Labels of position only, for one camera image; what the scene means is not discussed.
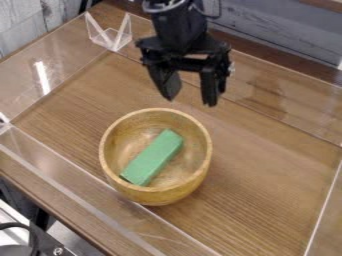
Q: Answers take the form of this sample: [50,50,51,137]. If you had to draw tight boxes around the green rectangular block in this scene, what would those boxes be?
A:
[120,129,182,186]

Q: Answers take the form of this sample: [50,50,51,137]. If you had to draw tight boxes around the brown wooden bowl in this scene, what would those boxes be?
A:
[98,108,212,206]

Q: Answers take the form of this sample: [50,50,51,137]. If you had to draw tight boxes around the black cable lower left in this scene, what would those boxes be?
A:
[0,222,65,256]

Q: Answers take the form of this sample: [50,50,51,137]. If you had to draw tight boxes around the clear acrylic corner bracket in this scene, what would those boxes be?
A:
[84,13,132,52]

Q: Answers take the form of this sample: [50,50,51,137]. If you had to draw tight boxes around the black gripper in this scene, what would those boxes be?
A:
[134,0,231,107]

